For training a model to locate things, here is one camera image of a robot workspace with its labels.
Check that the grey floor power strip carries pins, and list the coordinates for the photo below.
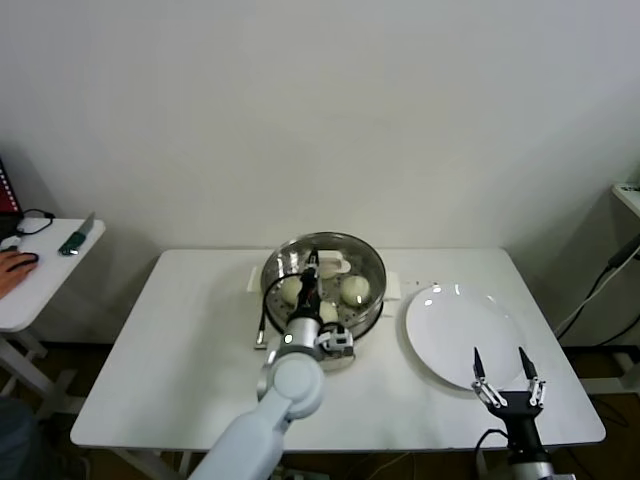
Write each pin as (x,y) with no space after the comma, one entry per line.
(300,475)

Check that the stainless steel steamer basket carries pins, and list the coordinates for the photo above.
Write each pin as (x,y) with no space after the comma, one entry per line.
(392,287)

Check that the black laptop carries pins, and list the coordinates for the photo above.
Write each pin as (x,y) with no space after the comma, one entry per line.
(7,222)

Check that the white round plate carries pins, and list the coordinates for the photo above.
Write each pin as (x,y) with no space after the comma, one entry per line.
(450,330)

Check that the white steamed baozi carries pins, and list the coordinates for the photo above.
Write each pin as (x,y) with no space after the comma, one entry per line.
(355,291)
(327,274)
(329,312)
(290,291)

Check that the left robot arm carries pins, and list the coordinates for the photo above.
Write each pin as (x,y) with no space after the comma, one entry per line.
(295,385)

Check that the person leg in jeans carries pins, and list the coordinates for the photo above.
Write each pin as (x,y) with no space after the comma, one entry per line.
(20,445)

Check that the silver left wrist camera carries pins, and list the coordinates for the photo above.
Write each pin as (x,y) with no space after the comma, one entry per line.
(336,342)

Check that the person's hand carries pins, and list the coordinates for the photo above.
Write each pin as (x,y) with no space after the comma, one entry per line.
(10,270)

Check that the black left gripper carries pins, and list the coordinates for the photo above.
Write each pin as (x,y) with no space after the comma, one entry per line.
(310,295)

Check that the dark computer mouse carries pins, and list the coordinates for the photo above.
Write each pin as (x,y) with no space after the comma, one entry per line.
(32,259)

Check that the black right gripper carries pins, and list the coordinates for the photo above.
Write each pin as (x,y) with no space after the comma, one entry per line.
(520,410)

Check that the cream electric cooker base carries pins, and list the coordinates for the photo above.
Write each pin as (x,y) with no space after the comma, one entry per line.
(388,307)

